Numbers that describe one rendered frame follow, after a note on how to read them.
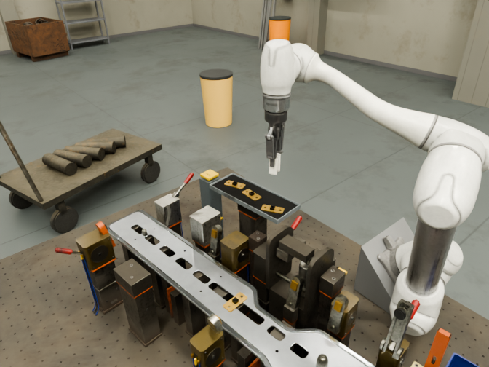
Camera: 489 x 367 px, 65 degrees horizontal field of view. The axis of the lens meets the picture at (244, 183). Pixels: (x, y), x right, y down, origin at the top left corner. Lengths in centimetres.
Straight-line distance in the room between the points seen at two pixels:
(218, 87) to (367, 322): 375
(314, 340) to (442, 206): 55
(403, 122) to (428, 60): 673
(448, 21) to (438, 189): 676
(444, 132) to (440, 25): 663
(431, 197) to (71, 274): 161
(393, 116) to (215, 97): 396
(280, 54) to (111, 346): 123
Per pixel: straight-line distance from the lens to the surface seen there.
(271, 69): 120
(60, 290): 199
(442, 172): 104
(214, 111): 506
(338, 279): 127
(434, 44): 782
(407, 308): 112
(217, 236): 148
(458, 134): 115
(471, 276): 323
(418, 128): 116
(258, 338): 125
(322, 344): 125
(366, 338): 168
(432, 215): 103
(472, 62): 660
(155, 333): 165
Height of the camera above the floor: 200
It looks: 31 degrees down
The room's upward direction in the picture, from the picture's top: 1 degrees counter-clockwise
